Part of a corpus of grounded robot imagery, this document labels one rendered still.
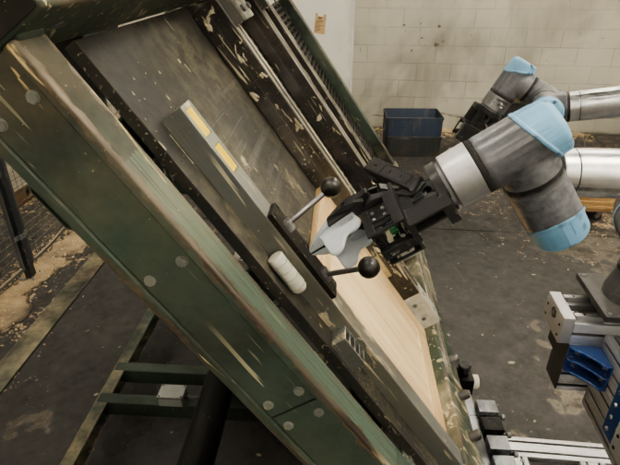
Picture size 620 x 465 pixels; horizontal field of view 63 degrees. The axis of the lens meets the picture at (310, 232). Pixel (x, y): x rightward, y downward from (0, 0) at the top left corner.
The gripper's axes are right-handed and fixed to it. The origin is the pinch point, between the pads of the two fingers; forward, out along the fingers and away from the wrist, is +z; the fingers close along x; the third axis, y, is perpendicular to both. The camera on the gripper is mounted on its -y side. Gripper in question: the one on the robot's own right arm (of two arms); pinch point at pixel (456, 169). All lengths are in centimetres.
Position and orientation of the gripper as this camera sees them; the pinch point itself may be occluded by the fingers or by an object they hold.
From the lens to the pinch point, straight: 163.6
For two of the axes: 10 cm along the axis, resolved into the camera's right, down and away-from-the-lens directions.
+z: -4.6, 7.6, 4.6
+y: -8.8, -4.5, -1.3
